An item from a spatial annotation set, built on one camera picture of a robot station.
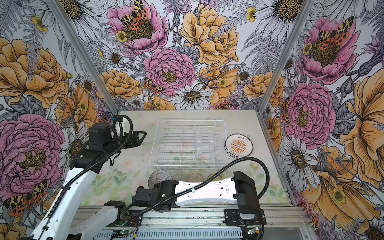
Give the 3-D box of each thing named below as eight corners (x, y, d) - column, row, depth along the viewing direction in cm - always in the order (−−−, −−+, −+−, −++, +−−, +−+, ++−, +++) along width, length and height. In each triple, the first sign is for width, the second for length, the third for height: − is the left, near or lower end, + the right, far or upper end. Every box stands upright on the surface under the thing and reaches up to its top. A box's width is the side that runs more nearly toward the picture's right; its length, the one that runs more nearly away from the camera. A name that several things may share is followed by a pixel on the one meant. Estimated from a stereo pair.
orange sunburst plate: (226, 157, 97) (226, 155, 95) (223, 135, 107) (223, 133, 105) (254, 157, 97) (255, 155, 95) (248, 136, 107) (249, 133, 105)
